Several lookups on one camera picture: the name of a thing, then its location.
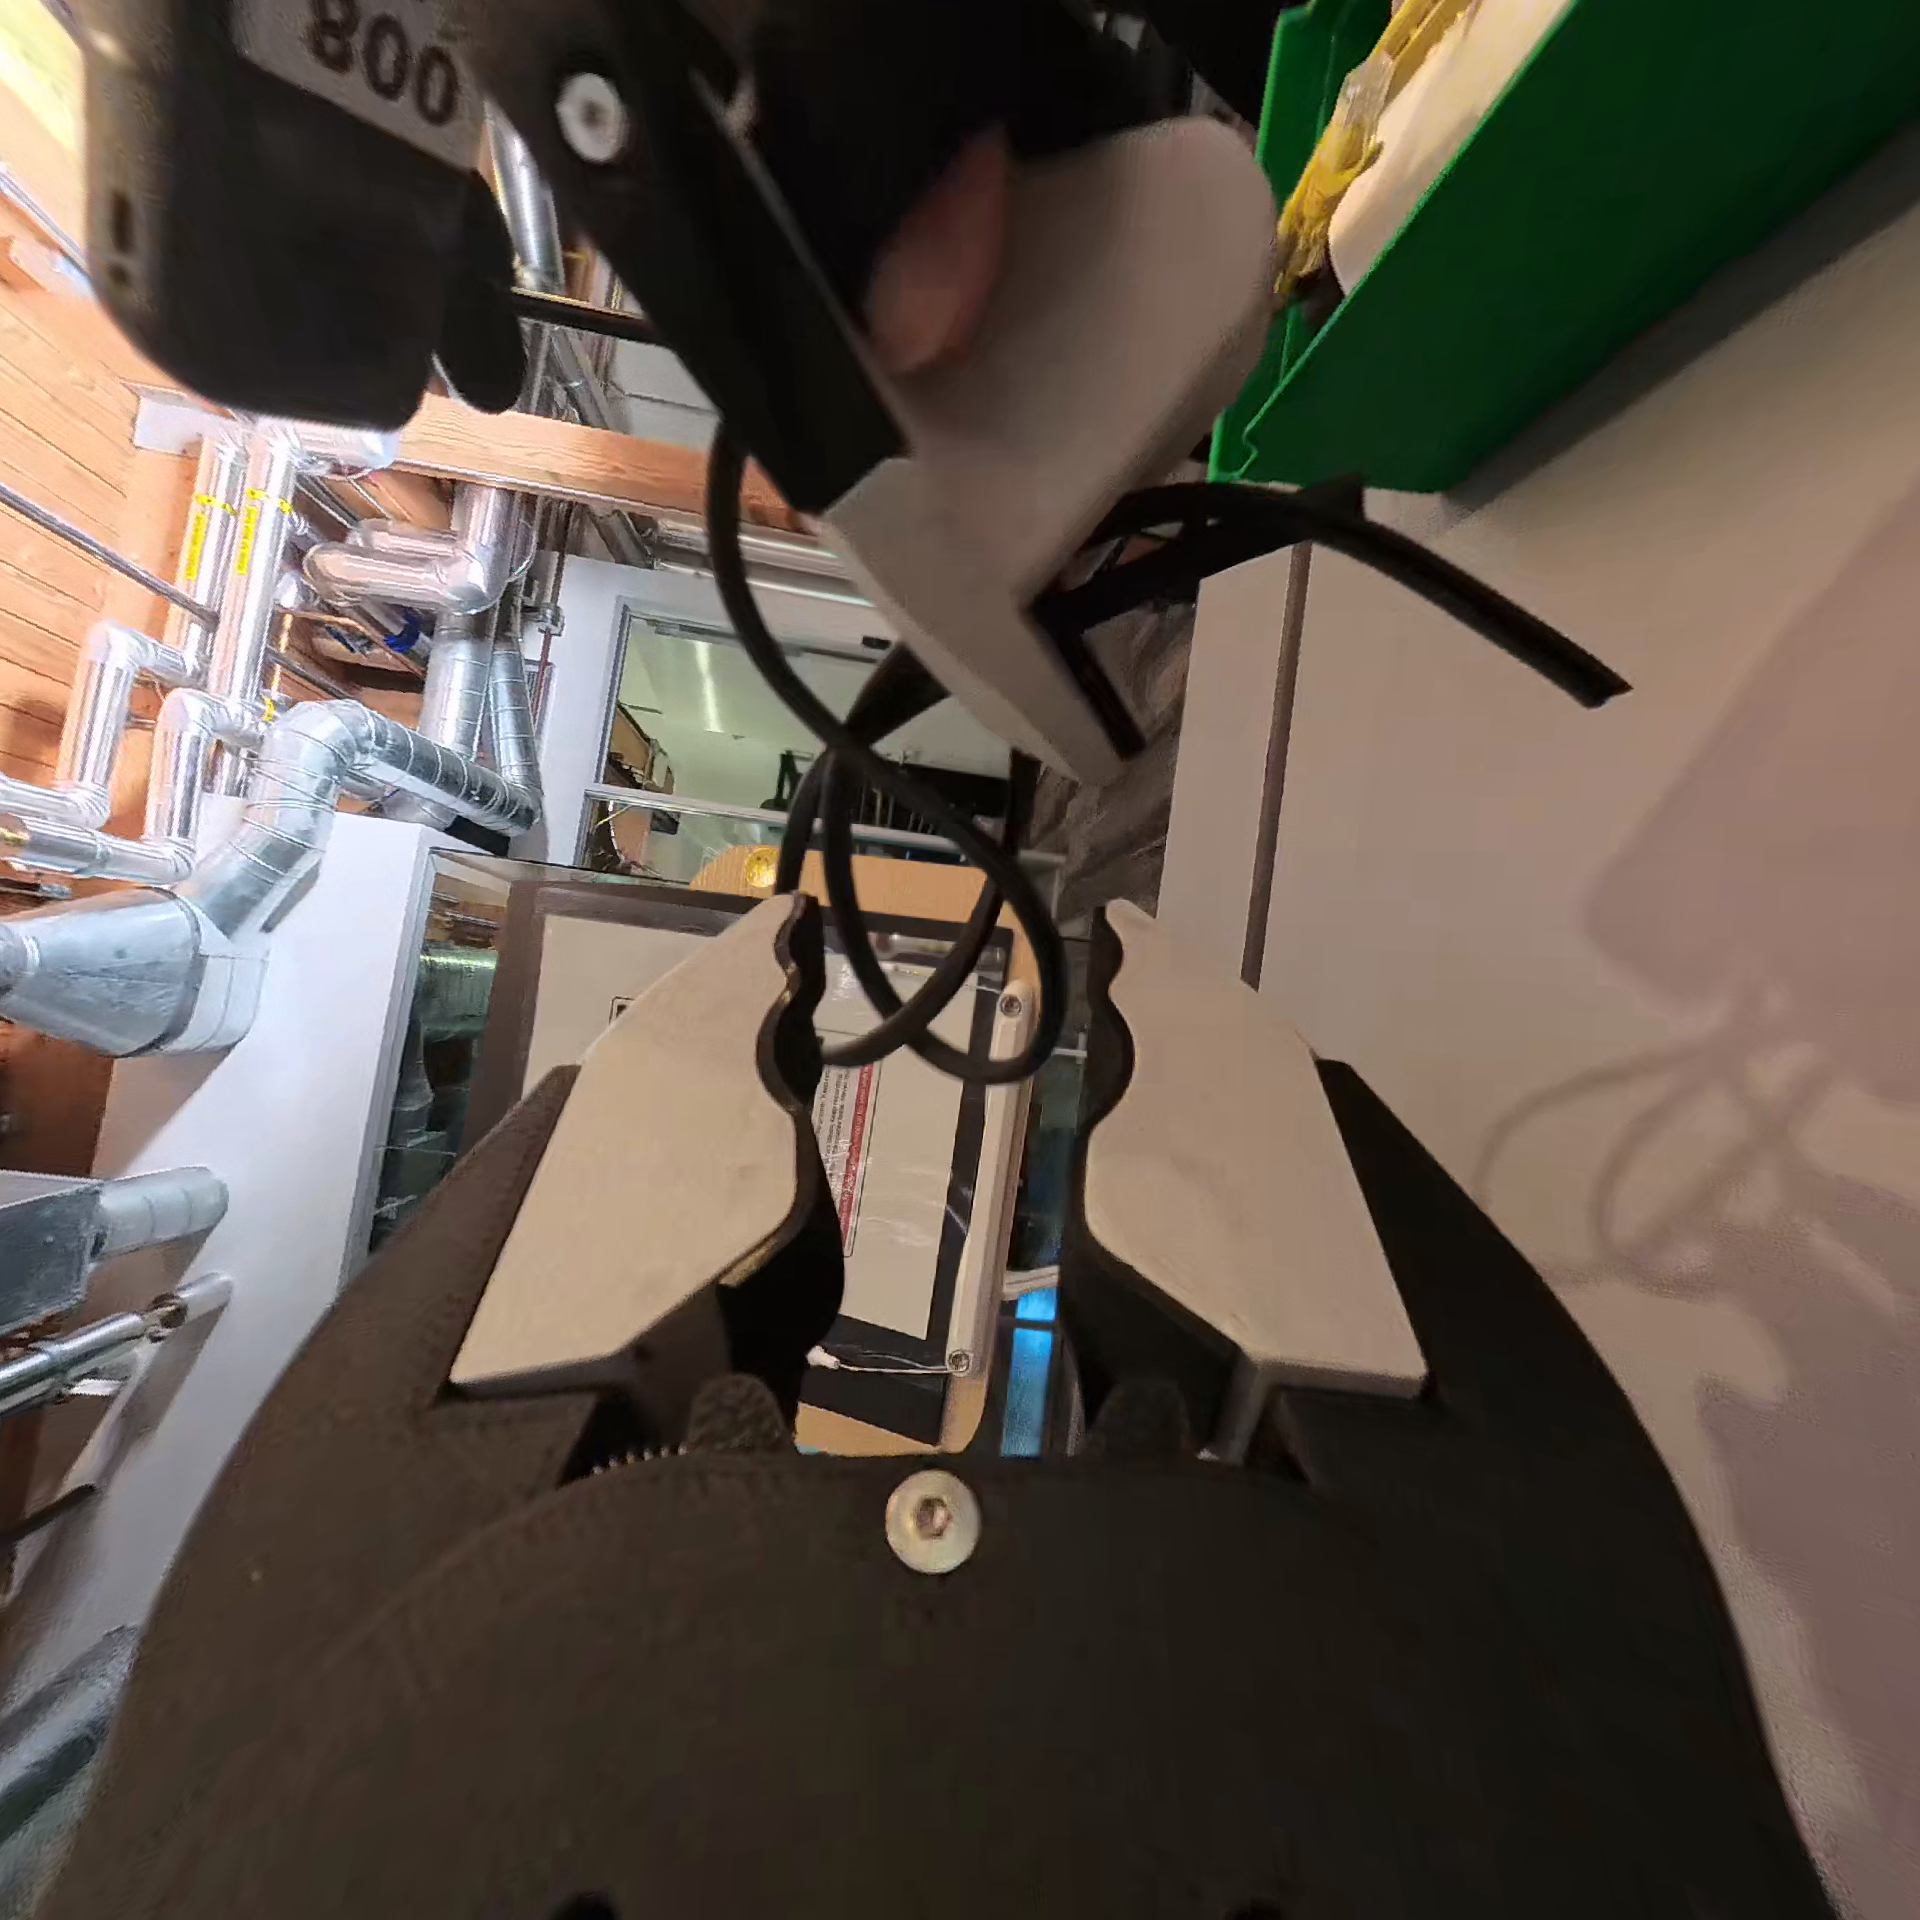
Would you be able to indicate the cluster of silver ducts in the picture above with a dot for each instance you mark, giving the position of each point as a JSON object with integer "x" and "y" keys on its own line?
{"x": 119, "y": 962}

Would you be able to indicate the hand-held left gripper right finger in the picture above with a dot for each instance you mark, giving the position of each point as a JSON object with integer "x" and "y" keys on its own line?
{"x": 1244, "y": 1200}

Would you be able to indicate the tapered silver duct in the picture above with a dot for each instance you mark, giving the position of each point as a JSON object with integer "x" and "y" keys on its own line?
{"x": 133, "y": 1208}

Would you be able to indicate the green plastic bin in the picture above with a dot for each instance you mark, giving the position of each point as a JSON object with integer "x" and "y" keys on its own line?
{"x": 1651, "y": 226}

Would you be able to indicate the person's right hand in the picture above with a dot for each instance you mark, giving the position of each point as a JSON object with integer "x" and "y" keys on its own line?
{"x": 938, "y": 269}

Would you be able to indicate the yellow smiley sticker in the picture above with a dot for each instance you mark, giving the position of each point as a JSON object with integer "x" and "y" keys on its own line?
{"x": 758, "y": 866}

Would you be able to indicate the white flat box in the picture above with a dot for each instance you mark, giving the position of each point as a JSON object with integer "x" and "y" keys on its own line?
{"x": 1455, "y": 153}

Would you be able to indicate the wooden framed sign board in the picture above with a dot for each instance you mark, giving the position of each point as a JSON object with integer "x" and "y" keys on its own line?
{"x": 897, "y": 1200}

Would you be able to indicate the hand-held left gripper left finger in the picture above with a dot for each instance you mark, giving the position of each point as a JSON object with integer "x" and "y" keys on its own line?
{"x": 644, "y": 1169}

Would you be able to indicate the metal pipe fitting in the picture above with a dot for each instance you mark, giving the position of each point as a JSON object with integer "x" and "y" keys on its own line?
{"x": 90, "y": 1349}

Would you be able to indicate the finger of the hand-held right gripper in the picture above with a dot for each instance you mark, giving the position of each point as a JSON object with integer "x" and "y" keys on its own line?
{"x": 1077, "y": 451}

